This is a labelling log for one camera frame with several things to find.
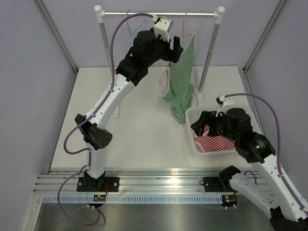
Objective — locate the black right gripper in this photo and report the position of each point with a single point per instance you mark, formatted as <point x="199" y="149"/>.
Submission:
<point x="209" y="118"/>

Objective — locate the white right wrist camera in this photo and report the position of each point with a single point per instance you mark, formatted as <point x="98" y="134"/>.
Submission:
<point x="225" y="103"/>

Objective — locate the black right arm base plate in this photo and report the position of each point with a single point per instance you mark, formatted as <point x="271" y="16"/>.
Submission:
<point x="216" y="184"/>

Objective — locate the left aluminium frame post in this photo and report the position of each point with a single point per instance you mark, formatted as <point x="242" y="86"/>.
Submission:
<point x="52" y="26"/>

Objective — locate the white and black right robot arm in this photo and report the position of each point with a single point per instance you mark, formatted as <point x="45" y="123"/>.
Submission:
<point x="281" y="208"/>

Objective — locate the white slotted cable duct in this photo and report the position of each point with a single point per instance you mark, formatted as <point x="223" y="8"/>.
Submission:
<point x="133" y="199"/>

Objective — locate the right aluminium frame post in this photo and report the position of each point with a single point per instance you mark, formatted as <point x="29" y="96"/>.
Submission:
<point x="265" y="33"/>

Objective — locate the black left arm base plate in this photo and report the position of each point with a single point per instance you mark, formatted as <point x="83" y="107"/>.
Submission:
<point x="109" y="184"/>

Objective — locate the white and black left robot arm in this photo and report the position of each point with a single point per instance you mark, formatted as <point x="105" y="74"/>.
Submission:
<point x="146" y="50"/>

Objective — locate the aluminium frame post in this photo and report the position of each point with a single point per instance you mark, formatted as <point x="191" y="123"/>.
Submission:
<point x="265" y="33"/>
<point x="52" y="26"/>

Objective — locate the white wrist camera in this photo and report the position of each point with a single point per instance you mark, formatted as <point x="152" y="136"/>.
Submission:
<point x="225" y="103"/>
<point x="162" y="27"/>

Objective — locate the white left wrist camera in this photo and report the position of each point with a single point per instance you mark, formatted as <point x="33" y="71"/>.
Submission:
<point x="162" y="27"/>

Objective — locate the red striped tank top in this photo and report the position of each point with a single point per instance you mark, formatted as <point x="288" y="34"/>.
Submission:
<point x="212" y="144"/>

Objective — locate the green striped tank top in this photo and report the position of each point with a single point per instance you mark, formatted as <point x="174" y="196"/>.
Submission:
<point x="178" y="91"/>

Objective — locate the blue wire hanger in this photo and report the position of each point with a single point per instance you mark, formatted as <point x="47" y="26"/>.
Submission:
<point x="133" y="32"/>

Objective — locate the white and silver clothes rack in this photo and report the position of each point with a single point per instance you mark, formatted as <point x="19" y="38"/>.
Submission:
<point x="217" y="15"/>

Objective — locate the white plastic basket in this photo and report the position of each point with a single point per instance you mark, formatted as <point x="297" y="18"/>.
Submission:
<point x="192" y="115"/>

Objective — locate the aluminium mounting rail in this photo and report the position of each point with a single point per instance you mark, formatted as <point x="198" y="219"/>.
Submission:
<point x="137" y="181"/>

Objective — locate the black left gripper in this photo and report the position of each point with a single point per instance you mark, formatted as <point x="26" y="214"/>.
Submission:
<point x="170" y="55"/>

